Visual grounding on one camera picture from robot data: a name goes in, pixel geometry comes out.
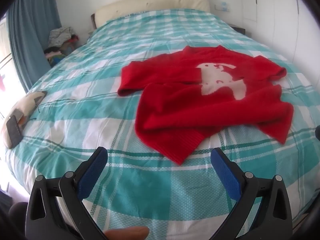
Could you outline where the red rabbit sweater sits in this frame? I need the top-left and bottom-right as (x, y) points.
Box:
(117, 46), (293, 165)

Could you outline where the pile of clothes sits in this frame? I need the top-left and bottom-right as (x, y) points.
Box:
(43, 27), (79, 68)

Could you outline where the person's left hand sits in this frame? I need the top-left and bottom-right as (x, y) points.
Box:
(104, 226), (150, 240)

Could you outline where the dark smartphone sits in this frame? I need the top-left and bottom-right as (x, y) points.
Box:
(6, 115), (23, 148)

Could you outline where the patterned cushion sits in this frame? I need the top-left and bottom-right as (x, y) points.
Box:
(1, 91), (47, 149)

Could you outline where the teal plaid bed cover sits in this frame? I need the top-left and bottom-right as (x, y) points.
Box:
(1, 9), (319, 239)

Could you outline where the dark wooden nightstand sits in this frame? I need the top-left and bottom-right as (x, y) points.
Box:
(229, 24), (246, 35)

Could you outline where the blue curtain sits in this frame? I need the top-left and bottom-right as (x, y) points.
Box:
(7, 0), (61, 92)

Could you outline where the cream padded headboard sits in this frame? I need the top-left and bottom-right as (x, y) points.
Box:
(91, 0), (210, 29)

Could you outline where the wall switch panel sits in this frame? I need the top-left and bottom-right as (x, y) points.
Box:
(214, 2), (230, 12)

